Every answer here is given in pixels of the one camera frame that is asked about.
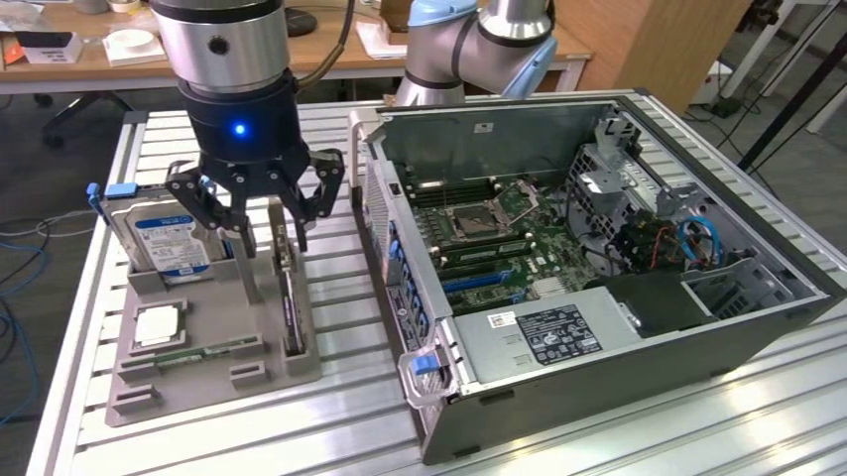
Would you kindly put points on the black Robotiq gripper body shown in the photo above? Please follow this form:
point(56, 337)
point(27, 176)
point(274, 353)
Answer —
point(238, 129)

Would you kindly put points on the Nvidia GPU card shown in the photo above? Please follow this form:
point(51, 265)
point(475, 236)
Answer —
point(291, 307)

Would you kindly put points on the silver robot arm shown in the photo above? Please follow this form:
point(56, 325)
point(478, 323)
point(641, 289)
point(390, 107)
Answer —
point(224, 44)

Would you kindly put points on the hard disk with blue carrier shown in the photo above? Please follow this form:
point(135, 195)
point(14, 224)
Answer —
point(166, 238)

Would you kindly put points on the grey parts rack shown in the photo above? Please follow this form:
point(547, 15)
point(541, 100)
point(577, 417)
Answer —
point(219, 317)

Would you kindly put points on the thin metal locking lever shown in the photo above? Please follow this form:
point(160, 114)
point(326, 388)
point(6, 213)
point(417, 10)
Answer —
point(447, 191)

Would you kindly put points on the silver CPU chip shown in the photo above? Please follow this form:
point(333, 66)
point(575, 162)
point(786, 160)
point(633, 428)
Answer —
point(160, 327)

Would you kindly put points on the white box on desk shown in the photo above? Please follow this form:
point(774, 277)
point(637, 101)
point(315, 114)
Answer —
point(135, 44)

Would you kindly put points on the CPU socket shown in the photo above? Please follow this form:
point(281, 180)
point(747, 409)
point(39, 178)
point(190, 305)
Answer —
point(473, 218)

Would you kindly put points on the black lamp base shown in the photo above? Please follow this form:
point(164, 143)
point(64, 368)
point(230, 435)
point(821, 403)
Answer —
point(305, 22)

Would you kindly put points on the wooden desk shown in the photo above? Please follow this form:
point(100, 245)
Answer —
point(92, 72)

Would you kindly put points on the green RAM stick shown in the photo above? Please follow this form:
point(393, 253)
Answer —
point(493, 254)
point(199, 353)

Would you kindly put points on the white papers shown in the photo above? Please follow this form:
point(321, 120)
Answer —
point(381, 44)

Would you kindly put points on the black office chair base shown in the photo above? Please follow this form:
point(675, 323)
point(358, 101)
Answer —
point(54, 139)

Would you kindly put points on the long black expansion slot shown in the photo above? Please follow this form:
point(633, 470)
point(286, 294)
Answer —
point(471, 272)

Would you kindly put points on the metal socket cover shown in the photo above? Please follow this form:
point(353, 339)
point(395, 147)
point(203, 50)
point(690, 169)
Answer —
point(515, 184)

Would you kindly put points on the blue expansion slot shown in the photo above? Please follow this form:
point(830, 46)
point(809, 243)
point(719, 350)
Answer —
point(477, 282)

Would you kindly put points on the white box with black lid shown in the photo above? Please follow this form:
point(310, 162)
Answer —
point(52, 54)

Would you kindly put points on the grey cup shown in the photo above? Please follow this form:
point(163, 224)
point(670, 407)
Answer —
point(91, 6)

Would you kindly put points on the brown cardboard box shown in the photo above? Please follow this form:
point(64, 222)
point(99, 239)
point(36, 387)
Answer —
point(397, 12)

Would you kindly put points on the green motherboard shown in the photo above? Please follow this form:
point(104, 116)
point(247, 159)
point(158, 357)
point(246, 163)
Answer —
point(550, 258)

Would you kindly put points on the orange packet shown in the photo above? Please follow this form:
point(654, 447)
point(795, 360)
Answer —
point(10, 54)

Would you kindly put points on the blue case latch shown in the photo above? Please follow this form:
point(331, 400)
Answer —
point(426, 368)

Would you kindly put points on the silver chipset heat sink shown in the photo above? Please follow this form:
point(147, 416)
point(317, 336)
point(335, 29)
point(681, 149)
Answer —
point(549, 287)

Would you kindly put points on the metal disk bay cage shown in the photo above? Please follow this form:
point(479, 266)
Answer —
point(599, 181)
point(761, 285)

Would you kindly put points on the grey power supply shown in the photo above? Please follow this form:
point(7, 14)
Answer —
point(503, 347)

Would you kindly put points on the black plastic shroud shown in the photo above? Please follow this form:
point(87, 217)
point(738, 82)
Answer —
point(655, 305)

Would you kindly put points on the wooden cabinet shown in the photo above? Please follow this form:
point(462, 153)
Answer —
point(662, 44)

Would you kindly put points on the dark grey PC case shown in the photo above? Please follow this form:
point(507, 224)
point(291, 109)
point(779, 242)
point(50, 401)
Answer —
point(595, 406)

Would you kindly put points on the black slanted pole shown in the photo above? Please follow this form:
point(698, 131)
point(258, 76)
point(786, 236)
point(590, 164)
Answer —
point(790, 116)

